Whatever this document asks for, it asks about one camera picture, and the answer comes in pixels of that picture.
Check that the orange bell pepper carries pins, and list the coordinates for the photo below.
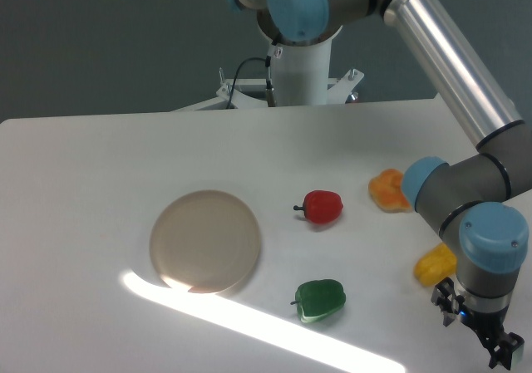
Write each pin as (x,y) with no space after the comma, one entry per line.
(385,191)

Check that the red bell pepper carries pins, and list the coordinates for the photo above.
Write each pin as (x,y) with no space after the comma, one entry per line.
(321,207)

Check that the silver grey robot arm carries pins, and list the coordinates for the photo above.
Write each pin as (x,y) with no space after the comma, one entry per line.
(465,203)

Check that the round beige plate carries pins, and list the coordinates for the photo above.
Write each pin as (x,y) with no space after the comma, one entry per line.
(207,242)

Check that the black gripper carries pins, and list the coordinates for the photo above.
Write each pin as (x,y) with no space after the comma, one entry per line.
(484,316)

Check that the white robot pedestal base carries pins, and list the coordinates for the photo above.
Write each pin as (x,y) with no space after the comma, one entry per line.
(296,76)

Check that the green bell pepper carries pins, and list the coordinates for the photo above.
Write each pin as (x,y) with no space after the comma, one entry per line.
(317,299)

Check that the yellow bell pepper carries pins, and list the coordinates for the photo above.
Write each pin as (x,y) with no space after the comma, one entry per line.
(435,266)

